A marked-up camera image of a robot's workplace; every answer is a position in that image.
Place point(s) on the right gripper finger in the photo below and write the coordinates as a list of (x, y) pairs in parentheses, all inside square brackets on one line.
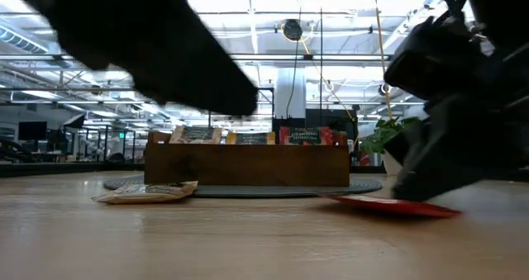
[(454, 156), (398, 148)]

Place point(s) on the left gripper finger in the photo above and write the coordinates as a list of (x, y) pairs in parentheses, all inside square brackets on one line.
[(198, 77)]

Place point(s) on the red strawberry tea bag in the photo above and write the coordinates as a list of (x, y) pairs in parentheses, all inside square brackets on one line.
[(306, 136), (396, 206)]

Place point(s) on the orange peach tea bag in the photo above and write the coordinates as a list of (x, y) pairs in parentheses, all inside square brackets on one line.
[(250, 139)]

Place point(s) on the wooden three-compartment tea box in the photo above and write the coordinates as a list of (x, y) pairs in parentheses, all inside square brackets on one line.
[(248, 164)]

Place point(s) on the potted green plant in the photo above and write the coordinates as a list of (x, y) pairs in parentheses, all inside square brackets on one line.
[(382, 135)]

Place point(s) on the grey round mat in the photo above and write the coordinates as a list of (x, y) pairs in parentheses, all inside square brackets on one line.
[(268, 191)]

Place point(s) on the black monitor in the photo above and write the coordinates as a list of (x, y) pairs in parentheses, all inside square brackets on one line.
[(32, 130)]

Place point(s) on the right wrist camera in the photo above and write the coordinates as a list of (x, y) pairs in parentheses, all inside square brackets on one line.
[(434, 61)]

